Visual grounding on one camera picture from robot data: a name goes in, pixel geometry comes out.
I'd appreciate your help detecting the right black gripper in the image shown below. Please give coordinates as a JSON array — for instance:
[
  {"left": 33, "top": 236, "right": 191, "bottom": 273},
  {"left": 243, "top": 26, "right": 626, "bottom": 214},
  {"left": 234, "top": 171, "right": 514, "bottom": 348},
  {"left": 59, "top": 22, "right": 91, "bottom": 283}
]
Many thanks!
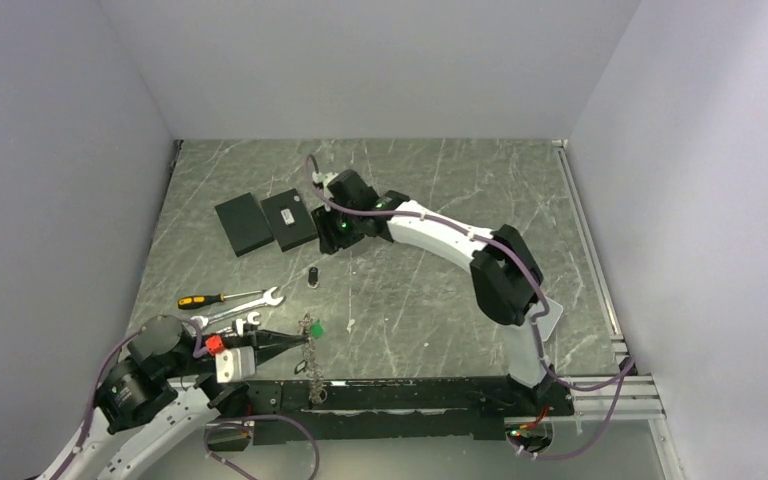
[{"left": 310, "top": 202, "right": 363, "bottom": 257}]

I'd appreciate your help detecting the silver keyring chain with keys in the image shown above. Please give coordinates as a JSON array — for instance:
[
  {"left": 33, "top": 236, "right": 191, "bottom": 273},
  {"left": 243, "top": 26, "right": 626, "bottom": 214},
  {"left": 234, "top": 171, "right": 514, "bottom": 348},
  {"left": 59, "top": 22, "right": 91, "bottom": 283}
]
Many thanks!
[{"left": 293, "top": 313, "right": 329, "bottom": 405}]

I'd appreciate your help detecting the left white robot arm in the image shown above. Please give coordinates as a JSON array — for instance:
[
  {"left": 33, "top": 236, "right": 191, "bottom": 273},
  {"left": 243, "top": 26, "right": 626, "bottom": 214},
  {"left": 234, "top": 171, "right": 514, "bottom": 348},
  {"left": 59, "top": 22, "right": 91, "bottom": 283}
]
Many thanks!
[{"left": 41, "top": 315, "right": 311, "bottom": 479}]

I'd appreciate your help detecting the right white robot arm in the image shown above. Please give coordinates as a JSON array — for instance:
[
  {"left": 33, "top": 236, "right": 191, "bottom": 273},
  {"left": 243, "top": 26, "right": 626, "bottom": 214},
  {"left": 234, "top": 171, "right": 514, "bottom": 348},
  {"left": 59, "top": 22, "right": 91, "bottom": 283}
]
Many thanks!
[{"left": 309, "top": 169, "right": 563, "bottom": 415}]

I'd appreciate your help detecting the silver wrench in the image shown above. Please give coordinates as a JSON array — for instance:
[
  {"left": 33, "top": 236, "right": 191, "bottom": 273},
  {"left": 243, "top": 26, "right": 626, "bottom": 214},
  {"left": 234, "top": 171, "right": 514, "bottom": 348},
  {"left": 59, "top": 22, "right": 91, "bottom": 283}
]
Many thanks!
[
  {"left": 216, "top": 311, "right": 260, "bottom": 335},
  {"left": 191, "top": 287, "right": 284, "bottom": 328}
]

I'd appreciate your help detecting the black box with label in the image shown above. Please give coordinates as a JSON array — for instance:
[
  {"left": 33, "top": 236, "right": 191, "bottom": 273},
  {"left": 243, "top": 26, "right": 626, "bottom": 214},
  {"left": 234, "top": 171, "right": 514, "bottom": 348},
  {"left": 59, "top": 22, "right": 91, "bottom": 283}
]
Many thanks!
[{"left": 261, "top": 188, "right": 318, "bottom": 252}]

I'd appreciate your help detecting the black box lid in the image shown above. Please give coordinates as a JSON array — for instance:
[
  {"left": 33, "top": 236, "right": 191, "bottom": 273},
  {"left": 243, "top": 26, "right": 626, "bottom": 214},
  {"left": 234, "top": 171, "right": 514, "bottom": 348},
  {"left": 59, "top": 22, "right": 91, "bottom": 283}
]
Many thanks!
[{"left": 214, "top": 193, "right": 275, "bottom": 257}]

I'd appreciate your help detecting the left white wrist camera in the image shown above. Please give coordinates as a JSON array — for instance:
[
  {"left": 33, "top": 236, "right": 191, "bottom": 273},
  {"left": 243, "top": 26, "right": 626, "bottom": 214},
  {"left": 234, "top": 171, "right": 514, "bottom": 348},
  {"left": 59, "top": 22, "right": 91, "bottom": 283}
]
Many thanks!
[{"left": 215, "top": 346, "right": 257, "bottom": 384}]

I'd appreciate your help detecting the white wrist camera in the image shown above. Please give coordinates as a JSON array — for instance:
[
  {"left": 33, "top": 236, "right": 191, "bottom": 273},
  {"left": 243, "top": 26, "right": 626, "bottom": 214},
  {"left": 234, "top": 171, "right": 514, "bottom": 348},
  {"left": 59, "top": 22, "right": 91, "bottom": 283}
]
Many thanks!
[
  {"left": 215, "top": 346, "right": 257, "bottom": 384},
  {"left": 311, "top": 171, "right": 333, "bottom": 190}
]

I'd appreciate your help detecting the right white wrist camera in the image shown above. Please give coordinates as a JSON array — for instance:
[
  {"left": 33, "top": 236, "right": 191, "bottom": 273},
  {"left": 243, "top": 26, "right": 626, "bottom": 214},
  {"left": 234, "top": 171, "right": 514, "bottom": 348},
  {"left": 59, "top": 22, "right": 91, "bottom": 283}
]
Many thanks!
[{"left": 311, "top": 171, "right": 333, "bottom": 190}]

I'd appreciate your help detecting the yellow handled screwdriver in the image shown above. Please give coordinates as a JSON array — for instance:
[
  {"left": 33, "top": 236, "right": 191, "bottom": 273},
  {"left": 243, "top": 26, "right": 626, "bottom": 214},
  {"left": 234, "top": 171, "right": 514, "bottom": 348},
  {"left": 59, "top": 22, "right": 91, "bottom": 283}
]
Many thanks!
[{"left": 176, "top": 290, "right": 263, "bottom": 311}]

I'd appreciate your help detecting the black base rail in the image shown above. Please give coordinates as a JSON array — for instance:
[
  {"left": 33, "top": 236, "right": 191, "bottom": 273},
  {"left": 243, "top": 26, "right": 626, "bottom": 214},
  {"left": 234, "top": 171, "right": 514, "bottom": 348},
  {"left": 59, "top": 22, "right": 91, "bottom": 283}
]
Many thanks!
[{"left": 198, "top": 376, "right": 575, "bottom": 446}]

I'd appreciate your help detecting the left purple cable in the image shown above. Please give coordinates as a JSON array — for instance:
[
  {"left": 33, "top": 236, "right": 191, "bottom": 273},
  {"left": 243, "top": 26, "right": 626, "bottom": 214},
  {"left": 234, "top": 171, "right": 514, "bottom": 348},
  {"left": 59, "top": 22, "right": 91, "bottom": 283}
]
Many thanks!
[{"left": 46, "top": 319, "right": 322, "bottom": 480}]

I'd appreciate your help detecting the aluminium frame rail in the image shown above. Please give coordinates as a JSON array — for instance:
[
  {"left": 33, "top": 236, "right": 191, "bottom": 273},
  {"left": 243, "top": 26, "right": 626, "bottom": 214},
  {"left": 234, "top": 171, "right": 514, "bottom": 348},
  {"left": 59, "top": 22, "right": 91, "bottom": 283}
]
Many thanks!
[{"left": 552, "top": 140, "right": 666, "bottom": 423}]

